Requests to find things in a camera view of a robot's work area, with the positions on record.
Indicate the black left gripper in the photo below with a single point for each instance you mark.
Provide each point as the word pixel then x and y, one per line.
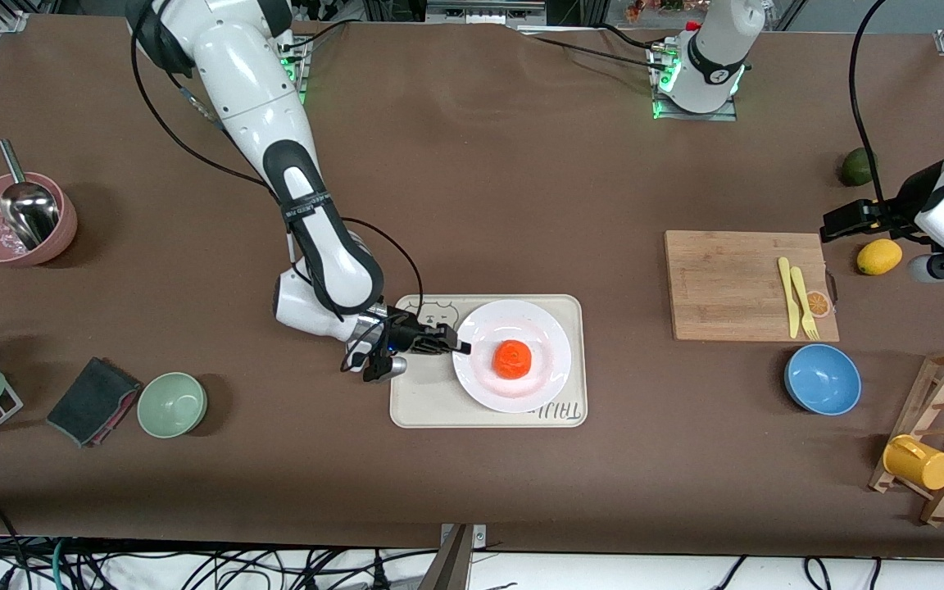
pixel 899 208

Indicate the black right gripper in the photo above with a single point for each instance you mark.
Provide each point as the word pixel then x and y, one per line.
pixel 401 330

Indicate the orange tomato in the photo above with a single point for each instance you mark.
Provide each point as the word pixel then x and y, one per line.
pixel 513 359

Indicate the white round plate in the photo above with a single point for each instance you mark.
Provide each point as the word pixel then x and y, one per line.
pixel 542 328

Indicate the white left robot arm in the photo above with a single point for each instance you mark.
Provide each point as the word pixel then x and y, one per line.
pixel 714 49

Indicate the dark green lime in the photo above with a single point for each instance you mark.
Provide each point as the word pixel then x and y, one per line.
pixel 857 168

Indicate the cream bear print tray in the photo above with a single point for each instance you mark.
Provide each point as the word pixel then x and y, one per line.
pixel 423 406

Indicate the yellow plastic fork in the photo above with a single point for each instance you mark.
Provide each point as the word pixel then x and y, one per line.
pixel 801 295

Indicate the orange slice piece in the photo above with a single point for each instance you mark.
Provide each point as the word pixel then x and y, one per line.
pixel 819 305

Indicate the yellow plastic knife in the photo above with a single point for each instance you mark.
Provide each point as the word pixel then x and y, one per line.
pixel 791 315

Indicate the wooden cutting board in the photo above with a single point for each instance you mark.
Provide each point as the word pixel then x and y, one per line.
pixel 726 287

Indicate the blue bowl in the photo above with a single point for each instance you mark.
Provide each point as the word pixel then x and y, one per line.
pixel 823 379

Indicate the wooden mug rack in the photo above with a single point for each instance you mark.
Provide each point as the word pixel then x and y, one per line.
pixel 943 385

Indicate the yellow mug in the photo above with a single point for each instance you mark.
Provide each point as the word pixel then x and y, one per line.
pixel 919 463

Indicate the pale green bowl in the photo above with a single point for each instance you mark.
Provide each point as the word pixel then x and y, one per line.
pixel 172 405

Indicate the folded grey cloth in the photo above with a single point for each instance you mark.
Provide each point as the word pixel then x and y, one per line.
pixel 91 400

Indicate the metal scoop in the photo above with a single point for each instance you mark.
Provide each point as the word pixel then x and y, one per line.
pixel 29 213

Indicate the clear ice pieces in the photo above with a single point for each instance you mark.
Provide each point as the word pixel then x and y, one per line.
pixel 9 239

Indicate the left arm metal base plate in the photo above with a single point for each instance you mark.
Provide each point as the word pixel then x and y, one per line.
pixel 697 116

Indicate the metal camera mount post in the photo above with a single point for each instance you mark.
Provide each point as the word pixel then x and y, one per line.
pixel 456 561

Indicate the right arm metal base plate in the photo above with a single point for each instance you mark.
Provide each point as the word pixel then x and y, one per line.
pixel 300 70

